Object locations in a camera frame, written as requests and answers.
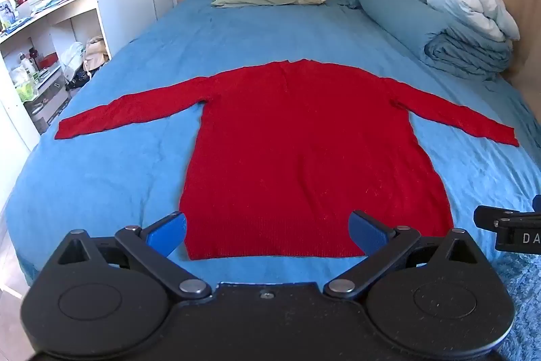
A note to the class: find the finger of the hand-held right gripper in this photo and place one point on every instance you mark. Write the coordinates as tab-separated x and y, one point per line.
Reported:
486	215

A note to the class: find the blue shaggy rug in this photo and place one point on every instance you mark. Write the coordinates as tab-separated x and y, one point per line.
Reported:
524	301

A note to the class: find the folded white duvet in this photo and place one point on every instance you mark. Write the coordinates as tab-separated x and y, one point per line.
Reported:
469	1

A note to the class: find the clear plastic drawer box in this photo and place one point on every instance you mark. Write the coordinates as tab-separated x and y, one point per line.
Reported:
46	101

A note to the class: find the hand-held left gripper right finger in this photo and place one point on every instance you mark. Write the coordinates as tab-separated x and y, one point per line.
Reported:
365	232

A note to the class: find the beige cloth bag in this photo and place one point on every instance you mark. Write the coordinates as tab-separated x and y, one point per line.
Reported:
96	53

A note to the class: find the green packet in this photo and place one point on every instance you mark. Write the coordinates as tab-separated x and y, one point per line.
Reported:
26	90

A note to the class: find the red box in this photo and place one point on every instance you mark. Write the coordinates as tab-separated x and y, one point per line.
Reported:
50	60

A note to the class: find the white plastic bag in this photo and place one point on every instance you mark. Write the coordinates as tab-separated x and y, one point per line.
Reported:
72	60

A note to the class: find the white desk shelf unit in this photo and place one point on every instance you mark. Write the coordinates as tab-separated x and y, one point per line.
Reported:
63	12

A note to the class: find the red knit sweater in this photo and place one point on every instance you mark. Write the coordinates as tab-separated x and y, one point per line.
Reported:
312	158

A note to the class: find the white bottle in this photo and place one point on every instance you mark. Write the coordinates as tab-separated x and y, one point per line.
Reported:
27	64

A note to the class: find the bed with blue sheet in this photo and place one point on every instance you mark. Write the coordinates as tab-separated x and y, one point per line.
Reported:
148	48

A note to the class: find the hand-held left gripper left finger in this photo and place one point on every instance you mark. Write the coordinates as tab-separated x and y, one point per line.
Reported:
169	232

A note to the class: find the long blue bolster pillow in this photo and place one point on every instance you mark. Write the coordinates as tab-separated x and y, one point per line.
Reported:
393	14

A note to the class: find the folded blue duvet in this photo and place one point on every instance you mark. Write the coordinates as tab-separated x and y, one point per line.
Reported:
469	56

